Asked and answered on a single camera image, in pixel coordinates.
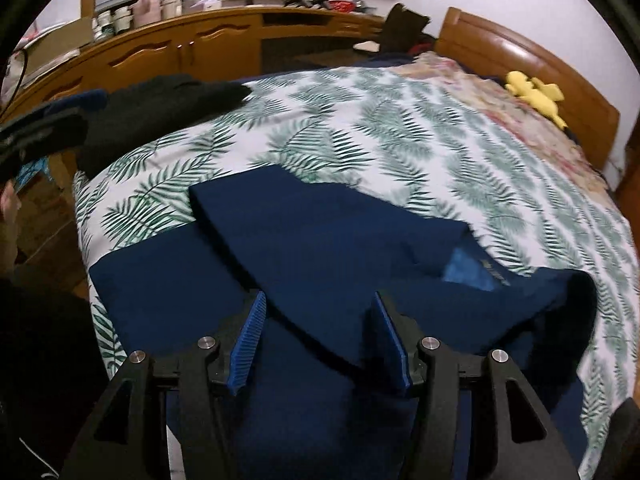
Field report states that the person's left hand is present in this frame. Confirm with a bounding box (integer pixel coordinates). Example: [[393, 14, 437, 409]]
[[0, 180, 23, 266]]

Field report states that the navy blue suit jacket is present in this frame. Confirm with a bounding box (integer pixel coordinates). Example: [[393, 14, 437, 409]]
[[89, 165, 598, 480]]

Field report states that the cardboard box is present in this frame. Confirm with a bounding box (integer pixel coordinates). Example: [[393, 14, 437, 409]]
[[20, 17, 96, 78]]

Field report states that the wooden bed headboard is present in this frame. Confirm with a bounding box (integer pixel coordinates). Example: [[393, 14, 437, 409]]
[[434, 7, 621, 173]]

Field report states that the yellow plush toy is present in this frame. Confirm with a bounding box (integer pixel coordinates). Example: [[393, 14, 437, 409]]
[[504, 71, 568, 128]]

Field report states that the long wooden desk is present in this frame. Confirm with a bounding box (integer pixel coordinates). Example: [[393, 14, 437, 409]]
[[0, 7, 386, 126]]

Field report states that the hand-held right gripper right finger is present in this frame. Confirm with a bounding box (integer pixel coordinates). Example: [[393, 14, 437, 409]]
[[370, 290, 583, 480]]

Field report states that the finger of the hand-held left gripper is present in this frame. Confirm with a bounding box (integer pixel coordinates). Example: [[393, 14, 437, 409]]
[[15, 111, 90, 155], [40, 89, 108, 116]]

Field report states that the floral blanket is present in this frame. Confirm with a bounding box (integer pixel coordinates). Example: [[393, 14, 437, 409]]
[[395, 50, 616, 196]]

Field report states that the folded black garment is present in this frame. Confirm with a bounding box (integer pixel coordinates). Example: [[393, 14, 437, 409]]
[[77, 74, 251, 173]]

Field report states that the blue plastic object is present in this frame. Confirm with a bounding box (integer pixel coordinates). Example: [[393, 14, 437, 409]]
[[14, 156, 52, 192]]

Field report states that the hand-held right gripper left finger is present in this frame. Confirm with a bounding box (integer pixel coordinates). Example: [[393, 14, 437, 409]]
[[60, 290, 268, 480]]

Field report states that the dark wooden chair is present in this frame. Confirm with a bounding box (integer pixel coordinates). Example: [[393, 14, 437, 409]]
[[352, 4, 431, 56]]

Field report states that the pink bottle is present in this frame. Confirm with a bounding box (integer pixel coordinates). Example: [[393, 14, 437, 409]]
[[136, 0, 162, 26]]

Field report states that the leaf print bed sheet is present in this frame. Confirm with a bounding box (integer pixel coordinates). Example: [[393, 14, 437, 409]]
[[72, 66, 640, 471]]

